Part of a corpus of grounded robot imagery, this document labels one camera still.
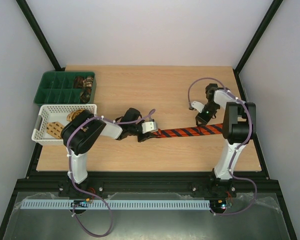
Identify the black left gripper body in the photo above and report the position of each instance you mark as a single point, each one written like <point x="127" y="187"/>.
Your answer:
<point x="140" y="138"/>

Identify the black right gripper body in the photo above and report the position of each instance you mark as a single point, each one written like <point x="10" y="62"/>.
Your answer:
<point x="202" y="119"/>

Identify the orange navy striped tie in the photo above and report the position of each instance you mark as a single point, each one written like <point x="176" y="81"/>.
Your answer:
<point x="195" y="131"/>

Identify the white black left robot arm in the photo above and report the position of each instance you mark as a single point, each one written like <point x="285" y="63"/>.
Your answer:
<point x="82" y="132"/>

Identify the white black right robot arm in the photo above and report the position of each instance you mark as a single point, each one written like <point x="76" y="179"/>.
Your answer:
<point x="238" y="127"/>

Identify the tan ringed tie in basket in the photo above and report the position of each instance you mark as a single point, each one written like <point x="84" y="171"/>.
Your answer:
<point x="72" y="115"/>

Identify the rolled beige patterned tie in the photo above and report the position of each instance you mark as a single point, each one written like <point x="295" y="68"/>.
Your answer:
<point x="88" y="82"/>

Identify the rolled brown patterned tie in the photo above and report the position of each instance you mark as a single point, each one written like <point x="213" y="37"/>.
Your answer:
<point x="79" y="82"/>

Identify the tan patterned tie in basket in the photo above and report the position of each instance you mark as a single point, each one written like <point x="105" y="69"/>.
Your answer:
<point x="55" y="129"/>

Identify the green divided storage tray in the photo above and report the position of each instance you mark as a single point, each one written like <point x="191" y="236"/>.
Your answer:
<point x="56" y="87"/>

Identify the white perforated plastic basket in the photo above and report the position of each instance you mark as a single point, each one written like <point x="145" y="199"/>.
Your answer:
<point x="49" y="113"/>

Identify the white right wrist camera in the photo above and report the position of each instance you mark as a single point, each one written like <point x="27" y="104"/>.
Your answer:
<point x="196" y="105"/>

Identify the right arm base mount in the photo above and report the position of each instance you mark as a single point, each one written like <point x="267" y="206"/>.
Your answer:
<point x="213" y="189"/>

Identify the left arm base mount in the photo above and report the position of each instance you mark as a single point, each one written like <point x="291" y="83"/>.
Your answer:
<point x="67" y="189"/>

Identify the black aluminium frame rail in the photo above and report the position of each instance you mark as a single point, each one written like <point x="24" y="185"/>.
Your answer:
<point x="146" y="182"/>

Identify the right black frame post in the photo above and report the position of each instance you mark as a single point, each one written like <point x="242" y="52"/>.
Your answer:
<point x="266" y="20"/>

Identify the black frame post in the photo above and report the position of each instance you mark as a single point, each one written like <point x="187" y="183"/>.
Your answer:
<point x="266" y="20"/>
<point x="28" y="14"/>

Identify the light blue slotted cable duct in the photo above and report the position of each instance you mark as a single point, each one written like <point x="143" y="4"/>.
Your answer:
<point x="63" y="204"/>

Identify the left black frame post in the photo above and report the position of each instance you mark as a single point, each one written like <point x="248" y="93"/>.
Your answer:
<point x="28" y="14"/>

